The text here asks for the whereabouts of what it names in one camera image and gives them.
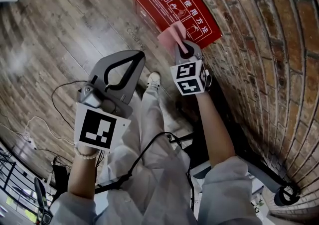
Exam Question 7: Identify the black metal rack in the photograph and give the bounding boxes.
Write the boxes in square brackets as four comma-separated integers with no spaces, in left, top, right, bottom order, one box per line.
[0,149,38,225]

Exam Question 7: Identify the pink cloth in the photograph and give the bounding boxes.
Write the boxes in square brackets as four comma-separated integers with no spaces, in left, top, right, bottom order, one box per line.
[157,21,189,54]

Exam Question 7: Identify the white cable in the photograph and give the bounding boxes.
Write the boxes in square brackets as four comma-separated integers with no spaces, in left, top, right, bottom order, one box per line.
[23,115,77,147]

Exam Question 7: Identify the white shoe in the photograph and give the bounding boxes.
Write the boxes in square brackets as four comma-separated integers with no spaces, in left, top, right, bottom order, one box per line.
[147,72,161,89]

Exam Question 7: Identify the white trousers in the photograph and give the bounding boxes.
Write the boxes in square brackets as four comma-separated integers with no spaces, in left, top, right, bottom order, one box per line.
[96,87,200,225]

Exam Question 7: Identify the thin black floor cable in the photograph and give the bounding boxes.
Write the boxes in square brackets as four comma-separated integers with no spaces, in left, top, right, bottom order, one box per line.
[51,81,88,131]

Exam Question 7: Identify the black bag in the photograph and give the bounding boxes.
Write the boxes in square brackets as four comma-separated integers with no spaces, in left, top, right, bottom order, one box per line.
[51,163,72,195]

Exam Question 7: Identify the light grey shirt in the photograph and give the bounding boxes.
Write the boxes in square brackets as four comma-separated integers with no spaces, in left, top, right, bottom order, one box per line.
[49,155,262,225]

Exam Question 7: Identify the red fire extinguisher box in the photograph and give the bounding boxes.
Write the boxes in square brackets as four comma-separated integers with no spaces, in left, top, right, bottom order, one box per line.
[126,0,223,50]

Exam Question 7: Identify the white power strip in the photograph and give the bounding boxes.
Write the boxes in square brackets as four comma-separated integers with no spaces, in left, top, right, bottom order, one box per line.
[26,136,38,150]

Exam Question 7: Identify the person's right forearm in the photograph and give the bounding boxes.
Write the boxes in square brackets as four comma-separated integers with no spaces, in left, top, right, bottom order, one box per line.
[195,93,236,167]

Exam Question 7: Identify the person's left forearm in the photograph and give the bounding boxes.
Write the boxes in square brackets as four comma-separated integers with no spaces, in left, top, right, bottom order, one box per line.
[67,145,100,200]

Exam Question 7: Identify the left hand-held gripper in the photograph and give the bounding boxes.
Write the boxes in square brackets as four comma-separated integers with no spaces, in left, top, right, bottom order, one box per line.
[74,50,146,154]

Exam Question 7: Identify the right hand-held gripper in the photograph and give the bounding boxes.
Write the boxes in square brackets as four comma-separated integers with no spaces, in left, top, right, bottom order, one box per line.
[170,40,212,97]

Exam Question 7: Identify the white bead bracelet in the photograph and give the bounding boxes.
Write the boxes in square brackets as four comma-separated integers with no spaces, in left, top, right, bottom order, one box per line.
[74,145,100,161]

